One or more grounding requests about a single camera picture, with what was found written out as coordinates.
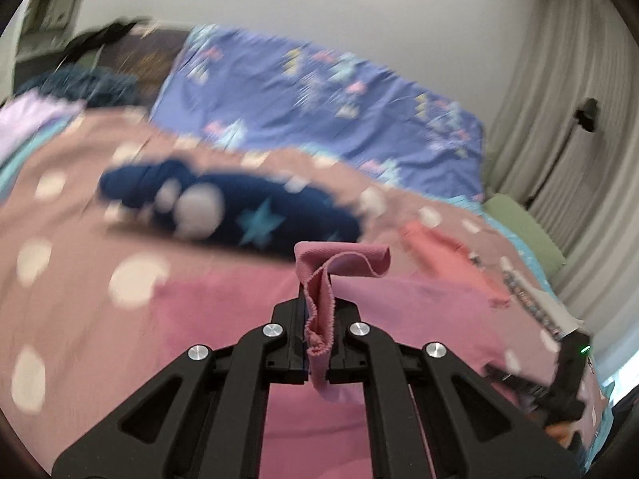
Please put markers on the navy star-print garment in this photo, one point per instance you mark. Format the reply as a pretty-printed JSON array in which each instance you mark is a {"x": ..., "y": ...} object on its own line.
[{"x": 304, "y": 209}]

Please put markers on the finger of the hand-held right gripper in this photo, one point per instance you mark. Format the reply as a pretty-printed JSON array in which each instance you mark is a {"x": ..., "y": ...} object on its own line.
[{"x": 519, "y": 381}]

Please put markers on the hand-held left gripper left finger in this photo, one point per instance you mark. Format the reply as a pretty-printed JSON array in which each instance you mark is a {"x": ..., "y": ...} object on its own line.
[{"x": 288, "y": 342}]

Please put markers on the purple printed bed sheet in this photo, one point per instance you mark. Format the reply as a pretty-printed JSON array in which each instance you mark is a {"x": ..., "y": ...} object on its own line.
[{"x": 319, "y": 110}]

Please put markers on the white shelf unit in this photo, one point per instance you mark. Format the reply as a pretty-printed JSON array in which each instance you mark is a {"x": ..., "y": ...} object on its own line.
[{"x": 47, "y": 15}]

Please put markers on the coral garment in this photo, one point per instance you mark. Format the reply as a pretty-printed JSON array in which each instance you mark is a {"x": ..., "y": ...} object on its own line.
[{"x": 444, "y": 254}]

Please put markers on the dark teal garment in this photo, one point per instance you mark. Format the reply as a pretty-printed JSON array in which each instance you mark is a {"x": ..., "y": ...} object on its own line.
[{"x": 90, "y": 87}]

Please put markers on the beige curtain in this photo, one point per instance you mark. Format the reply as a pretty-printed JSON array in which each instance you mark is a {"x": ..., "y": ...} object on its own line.
[{"x": 569, "y": 50}]

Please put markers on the black floor lamp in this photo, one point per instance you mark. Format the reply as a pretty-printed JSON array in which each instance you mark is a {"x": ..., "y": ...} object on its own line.
[{"x": 589, "y": 114}]

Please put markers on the black garment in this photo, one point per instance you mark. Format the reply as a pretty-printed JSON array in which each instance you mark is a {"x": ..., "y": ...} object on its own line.
[{"x": 107, "y": 35}]

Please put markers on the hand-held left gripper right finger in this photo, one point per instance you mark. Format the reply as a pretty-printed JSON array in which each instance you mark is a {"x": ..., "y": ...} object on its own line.
[{"x": 345, "y": 344}]

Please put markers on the light green pillow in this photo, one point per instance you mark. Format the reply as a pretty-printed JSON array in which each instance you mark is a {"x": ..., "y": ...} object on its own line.
[{"x": 524, "y": 232}]

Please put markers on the pink polka dot blanket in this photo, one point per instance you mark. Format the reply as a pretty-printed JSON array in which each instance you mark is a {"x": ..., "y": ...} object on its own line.
[{"x": 75, "y": 239}]

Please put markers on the lavender cloth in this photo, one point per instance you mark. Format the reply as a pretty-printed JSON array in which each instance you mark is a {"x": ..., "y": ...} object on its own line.
[{"x": 25, "y": 119}]

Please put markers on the pink garment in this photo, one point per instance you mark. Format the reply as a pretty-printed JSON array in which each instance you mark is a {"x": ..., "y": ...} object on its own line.
[{"x": 399, "y": 319}]

